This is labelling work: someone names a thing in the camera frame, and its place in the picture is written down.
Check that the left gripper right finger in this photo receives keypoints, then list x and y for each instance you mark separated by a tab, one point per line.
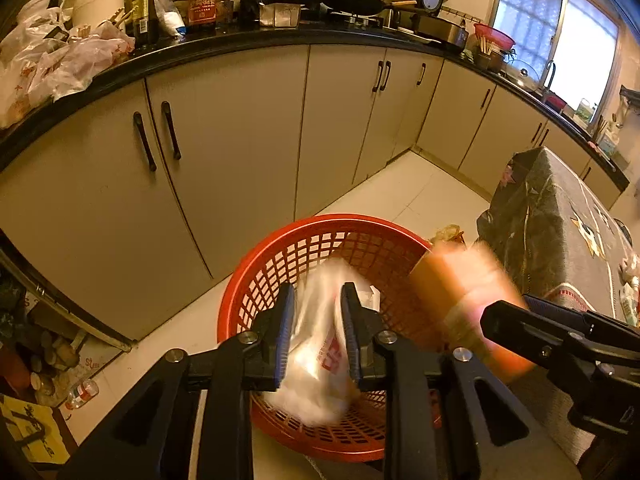
446	415

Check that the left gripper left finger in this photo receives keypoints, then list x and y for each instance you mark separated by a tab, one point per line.
190	413

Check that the white printed plastic bag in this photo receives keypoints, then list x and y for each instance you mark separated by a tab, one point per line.
316	388

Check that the orange carton box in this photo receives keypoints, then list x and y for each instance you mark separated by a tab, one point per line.
455	284

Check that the lower kitchen cabinets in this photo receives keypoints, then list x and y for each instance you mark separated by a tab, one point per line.
134	205

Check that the grey star tablecloth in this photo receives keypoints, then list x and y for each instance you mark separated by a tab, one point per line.
559	243

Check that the red plastic basket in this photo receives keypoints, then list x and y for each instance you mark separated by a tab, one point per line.
381	252

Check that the green detergent jug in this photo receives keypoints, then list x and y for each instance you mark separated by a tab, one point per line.
584	112

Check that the sink faucet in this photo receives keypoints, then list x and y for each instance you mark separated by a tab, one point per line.
549	73

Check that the red colander bowl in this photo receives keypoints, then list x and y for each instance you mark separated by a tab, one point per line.
500	39

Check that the black countertop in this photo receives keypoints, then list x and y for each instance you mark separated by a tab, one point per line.
250	45

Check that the pile of plastic bags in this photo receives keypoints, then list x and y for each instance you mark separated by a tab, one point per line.
41	60

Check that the black wok with handle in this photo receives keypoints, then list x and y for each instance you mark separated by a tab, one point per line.
365	7

